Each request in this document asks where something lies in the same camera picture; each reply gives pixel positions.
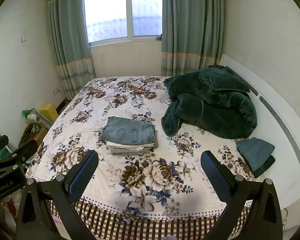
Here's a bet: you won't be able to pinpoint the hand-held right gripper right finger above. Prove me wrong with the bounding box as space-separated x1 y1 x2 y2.
200 150 283 240

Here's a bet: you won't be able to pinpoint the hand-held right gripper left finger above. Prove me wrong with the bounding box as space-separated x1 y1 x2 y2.
16 149 99 240

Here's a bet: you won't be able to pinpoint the folded dark green pants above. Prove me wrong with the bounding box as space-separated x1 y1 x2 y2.
252 155 276 179

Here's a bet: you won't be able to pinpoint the folded grey pants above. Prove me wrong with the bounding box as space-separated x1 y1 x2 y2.
110 146 154 156

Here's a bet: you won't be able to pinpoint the folded white pants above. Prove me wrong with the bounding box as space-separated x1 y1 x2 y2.
106 141 155 151

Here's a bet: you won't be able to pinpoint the brown cardboard box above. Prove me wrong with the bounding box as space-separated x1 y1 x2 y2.
32 127 49 143

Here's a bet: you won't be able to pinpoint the green plastic bag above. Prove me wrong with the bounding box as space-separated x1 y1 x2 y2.
22 108 40 120

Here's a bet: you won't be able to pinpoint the folded dark blue jeans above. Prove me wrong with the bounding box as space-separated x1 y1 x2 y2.
235 137 276 172

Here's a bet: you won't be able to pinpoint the yellow box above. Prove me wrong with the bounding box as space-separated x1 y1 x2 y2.
39 102 59 122

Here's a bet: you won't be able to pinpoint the folded light blue jeans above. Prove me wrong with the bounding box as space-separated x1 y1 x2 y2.
100 116 156 146

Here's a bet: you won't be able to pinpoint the floral bedspread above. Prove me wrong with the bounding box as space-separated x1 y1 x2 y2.
25 76 265 222

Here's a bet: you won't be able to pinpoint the dark green plush blanket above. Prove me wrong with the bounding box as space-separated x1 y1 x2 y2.
161 65 258 139

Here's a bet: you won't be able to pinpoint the brown checkered bed sheet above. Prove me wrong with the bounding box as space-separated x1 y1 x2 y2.
46 197 253 240

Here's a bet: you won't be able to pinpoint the white headboard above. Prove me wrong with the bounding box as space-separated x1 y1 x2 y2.
219 54 300 211

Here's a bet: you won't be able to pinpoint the green striped curtain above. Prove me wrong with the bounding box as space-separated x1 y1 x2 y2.
47 0 97 101
161 0 225 77

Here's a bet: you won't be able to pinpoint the white framed window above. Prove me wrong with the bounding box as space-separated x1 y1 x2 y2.
84 0 163 47

